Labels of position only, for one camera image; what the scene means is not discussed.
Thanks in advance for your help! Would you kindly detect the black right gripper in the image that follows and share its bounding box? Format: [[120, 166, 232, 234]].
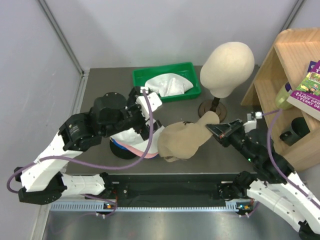
[[205, 118, 257, 163]]

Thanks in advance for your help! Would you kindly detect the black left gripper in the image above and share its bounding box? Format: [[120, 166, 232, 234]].
[[102, 87, 162, 140]]

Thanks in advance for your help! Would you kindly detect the white cap black logo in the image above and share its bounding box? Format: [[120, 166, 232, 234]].
[[110, 119, 165, 154]]

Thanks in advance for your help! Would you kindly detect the blue cap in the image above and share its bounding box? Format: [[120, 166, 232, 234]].
[[112, 140, 159, 159]]

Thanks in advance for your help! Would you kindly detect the pink and white cap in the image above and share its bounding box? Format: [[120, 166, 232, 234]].
[[116, 141, 160, 160]]

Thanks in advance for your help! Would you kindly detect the white grey cap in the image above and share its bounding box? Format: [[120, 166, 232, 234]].
[[144, 73, 194, 97]]

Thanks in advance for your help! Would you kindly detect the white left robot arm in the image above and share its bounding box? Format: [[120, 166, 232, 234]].
[[12, 87, 162, 205]]

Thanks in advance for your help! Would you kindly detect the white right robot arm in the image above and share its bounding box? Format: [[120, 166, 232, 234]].
[[206, 119, 320, 240]]

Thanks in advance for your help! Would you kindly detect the dark wooden stand base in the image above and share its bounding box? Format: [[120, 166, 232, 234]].
[[198, 97, 227, 122]]

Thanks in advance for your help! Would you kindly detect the cream mannequin head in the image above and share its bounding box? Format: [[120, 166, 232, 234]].
[[200, 41, 255, 99]]

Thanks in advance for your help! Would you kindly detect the yellow mug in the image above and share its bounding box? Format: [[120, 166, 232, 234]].
[[275, 82, 293, 110]]

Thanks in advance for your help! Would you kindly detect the green plastic tray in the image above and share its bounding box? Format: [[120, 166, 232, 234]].
[[132, 62, 202, 103]]

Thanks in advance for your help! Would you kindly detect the wooden shelf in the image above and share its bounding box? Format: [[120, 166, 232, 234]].
[[240, 27, 320, 173]]

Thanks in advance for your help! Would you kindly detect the dark green mug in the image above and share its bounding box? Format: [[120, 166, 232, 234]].
[[279, 117, 310, 146]]

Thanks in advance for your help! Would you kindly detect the purple paperback book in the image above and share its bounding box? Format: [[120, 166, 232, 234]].
[[287, 61, 320, 121]]

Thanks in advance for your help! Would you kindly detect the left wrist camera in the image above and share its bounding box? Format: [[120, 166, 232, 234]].
[[135, 86, 163, 119]]

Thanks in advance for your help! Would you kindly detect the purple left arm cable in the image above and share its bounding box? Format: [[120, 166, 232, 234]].
[[6, 91, 154, 217]]

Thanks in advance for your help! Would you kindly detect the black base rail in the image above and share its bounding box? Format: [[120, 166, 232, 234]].
[[97, 173, 250, 208]]

